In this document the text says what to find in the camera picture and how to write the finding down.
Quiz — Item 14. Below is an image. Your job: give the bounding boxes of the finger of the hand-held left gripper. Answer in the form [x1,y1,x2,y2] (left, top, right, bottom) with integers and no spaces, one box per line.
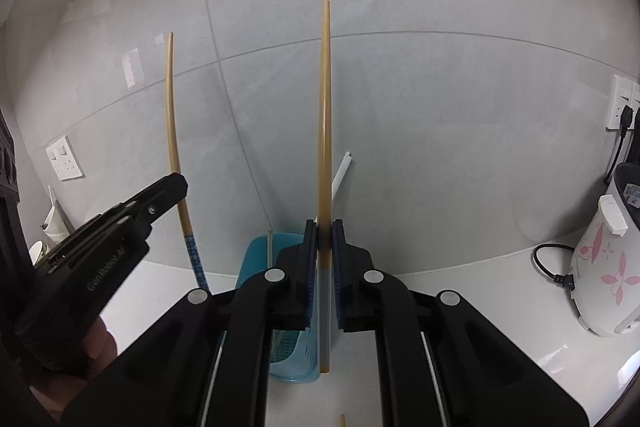
[116,172,190,234]

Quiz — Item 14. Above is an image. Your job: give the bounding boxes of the white plastic chopstick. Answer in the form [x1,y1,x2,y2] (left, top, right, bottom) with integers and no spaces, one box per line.
[327,151,354,208]

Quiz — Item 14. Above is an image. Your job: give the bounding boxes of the black plug with cable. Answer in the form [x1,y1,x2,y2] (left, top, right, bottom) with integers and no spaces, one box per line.
[602,104,636,188]

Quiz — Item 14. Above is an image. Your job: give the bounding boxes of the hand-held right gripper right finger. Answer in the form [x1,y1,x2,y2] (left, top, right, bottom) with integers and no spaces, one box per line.
[331,218,591,427]

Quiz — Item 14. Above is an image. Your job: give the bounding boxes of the blue plastic utensil holder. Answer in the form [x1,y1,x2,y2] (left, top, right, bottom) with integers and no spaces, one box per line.
[235,233,321,383]

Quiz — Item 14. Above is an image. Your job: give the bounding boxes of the white wall socket with plug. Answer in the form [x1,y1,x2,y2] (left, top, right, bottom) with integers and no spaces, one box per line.
[606,74,640,131]

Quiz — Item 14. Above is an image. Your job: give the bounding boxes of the white cup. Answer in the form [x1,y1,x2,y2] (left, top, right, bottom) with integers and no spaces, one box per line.
[28,239,49,266]

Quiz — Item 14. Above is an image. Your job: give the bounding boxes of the golden chopstick blue patterned end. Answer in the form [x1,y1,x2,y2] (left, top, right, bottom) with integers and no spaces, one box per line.
[165,32,211,296]

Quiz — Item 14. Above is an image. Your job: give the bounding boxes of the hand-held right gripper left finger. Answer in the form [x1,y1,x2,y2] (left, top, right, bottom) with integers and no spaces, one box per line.
[60,218,321,427]

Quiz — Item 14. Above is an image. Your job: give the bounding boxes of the person's left hand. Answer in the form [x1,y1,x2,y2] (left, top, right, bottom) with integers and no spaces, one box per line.
[30,317,119,424]

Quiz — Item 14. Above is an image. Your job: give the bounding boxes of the golden chopstick grey striped end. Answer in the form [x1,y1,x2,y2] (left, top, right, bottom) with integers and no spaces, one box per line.
[316,0,334,376]

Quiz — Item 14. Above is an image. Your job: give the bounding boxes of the white floral rice cooker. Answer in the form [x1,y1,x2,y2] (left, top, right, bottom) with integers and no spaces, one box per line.
[570,162,640,338]

